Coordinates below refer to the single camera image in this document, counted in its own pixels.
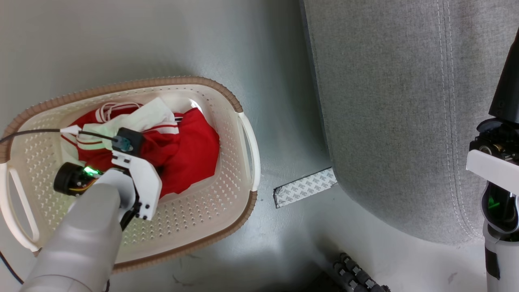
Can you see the red garment with white stripes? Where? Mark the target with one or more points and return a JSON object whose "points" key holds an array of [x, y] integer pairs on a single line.
{"points": [[190, 150]]}

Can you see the grey fabric sofa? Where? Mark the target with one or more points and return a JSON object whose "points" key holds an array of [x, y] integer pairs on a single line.
{"points": [[385, 101]]}

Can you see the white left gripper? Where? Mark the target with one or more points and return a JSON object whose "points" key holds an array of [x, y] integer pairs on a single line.
{"points": [[146, 186]]}

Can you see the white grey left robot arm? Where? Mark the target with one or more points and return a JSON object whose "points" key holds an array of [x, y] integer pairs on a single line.
{"points": [[81, 243]]}

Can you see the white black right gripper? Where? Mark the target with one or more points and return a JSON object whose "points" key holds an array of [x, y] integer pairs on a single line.
{"points": [[492, 166]]}

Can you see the white plastic basket brown rim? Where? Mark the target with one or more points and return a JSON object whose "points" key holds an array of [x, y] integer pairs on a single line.
{"points": [[194, 227]]}

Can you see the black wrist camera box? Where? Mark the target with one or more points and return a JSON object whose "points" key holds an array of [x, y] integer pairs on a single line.
{"points": [[136, 138]]}

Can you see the white patterned tape strip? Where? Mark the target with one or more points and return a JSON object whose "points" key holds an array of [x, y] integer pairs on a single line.
{"points": [[304, 187]]}

